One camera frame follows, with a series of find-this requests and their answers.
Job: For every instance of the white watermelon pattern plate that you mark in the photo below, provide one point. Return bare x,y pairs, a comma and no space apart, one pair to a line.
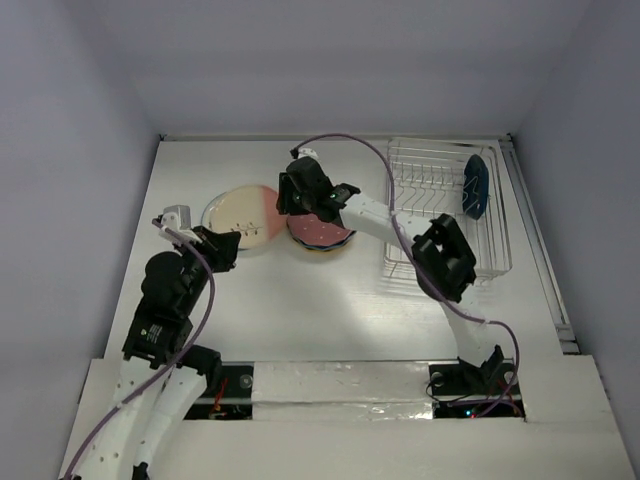
237,210

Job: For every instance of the blue dotted plate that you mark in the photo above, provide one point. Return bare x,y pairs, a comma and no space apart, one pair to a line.
319,248

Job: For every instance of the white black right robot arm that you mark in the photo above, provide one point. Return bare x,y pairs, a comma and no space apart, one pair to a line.
440,254

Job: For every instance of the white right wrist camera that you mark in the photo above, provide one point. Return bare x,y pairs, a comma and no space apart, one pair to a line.
303,152

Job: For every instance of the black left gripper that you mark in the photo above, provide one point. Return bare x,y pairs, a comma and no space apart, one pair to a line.
223,246

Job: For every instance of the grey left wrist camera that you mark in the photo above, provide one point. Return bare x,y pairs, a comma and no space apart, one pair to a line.
176,218

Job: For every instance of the maroon dotted plate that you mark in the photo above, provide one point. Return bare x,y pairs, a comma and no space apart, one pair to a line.
314,231

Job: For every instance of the pink plate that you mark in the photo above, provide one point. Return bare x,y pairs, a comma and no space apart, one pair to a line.
274,222

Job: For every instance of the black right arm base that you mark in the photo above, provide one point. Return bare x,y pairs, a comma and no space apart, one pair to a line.
454,381

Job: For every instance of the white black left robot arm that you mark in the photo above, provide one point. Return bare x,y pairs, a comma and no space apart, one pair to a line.
163,371

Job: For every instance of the dark blue heart plate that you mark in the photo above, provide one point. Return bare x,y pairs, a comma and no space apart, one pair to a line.
476,187

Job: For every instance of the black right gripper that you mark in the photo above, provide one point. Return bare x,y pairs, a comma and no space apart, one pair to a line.
288,195

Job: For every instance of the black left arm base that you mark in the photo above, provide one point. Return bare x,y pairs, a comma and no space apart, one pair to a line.
232,400

